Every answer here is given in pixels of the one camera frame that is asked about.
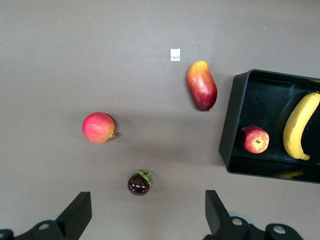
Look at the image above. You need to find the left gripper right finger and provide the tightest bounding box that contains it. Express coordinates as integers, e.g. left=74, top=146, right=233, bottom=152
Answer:
left=203, top=190, right=305, bottom=240

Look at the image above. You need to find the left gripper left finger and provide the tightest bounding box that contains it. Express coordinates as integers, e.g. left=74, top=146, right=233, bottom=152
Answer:
left=0, top=191, right=93, bottom=240

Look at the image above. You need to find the red apple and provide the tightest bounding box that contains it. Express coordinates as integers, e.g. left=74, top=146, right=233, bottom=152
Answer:
left=82, top=112, right=120, bottom=144
left=237, top=125, right=270, bottom=154

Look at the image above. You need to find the black plastic box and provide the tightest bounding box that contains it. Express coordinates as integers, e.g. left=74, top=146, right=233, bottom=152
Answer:
left=218, top=69, right=320, bottom=185

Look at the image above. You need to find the yellow banana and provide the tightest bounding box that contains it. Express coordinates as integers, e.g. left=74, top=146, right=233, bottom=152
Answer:
left=282, top=91, right=320, bottom=161

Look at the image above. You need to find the dark purple mangosteen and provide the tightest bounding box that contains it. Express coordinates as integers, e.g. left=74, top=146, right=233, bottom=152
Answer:
left=127, top=169, right=153, bottom=197

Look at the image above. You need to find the red yellow mango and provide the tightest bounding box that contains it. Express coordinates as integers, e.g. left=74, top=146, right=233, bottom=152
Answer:
left=186, top=60, right=218, bottom=112

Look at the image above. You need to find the small rectangular tape label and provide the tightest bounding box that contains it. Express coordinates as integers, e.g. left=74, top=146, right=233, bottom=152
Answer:
left=170, top=48, right=181, bottom=62

